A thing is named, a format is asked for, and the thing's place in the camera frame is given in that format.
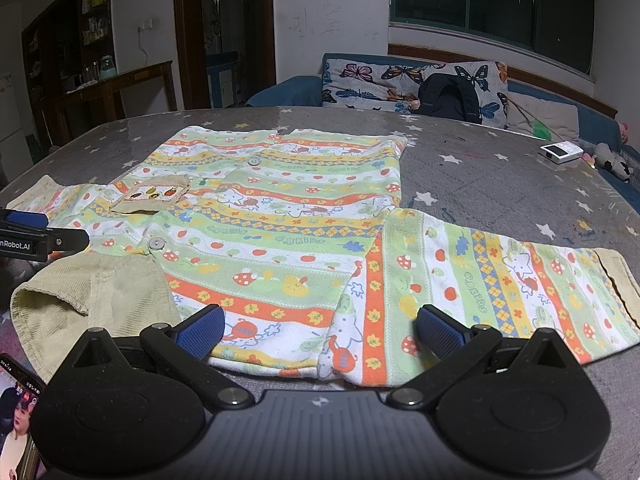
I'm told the beige cushion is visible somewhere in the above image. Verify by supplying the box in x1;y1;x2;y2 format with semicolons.
507;92;581;141

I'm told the black and white plush toy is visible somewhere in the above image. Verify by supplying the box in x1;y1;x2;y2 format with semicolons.
592;142;634;181

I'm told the wooden door frame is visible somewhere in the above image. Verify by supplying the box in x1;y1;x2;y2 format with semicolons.
172;0;277;111

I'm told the small white device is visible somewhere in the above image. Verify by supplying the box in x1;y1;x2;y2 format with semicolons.
539;143;584;164

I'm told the blue sofa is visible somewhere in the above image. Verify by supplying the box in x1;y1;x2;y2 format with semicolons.
245;52;640;191

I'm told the grey star-print mattress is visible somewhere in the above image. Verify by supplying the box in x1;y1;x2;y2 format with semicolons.
0;105;640;480

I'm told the butterfly print cushion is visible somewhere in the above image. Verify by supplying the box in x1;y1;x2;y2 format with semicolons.
320;57;509;128

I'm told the dark window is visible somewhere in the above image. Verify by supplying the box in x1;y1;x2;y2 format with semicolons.
389;0;597;74

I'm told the wooden wall rail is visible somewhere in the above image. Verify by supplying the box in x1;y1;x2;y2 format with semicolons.
389;42;619;117

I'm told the colourful patterned towel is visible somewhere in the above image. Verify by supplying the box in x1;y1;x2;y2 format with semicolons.
9;127;640;390

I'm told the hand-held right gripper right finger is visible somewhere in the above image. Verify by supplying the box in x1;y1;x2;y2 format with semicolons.
386;304;587;411

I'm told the black backpack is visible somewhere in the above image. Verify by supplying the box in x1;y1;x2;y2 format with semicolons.
417;72;484;124

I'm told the dark wooden shelf cabinet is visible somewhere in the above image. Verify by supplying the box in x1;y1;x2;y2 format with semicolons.
21;0;114;128

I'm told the wooden side table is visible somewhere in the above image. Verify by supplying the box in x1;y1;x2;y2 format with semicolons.
42;60;174;137

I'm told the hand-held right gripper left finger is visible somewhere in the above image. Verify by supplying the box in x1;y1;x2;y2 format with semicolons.
52;304;257;411

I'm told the smartphone with lit screen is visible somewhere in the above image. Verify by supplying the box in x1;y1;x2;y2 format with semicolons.
0;352;47;480

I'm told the blue and white cabinet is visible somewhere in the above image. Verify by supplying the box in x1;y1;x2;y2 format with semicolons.
206;51;241;109

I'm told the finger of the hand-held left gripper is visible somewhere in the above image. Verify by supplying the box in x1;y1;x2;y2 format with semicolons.
0;208;50;231
47;227;91;257

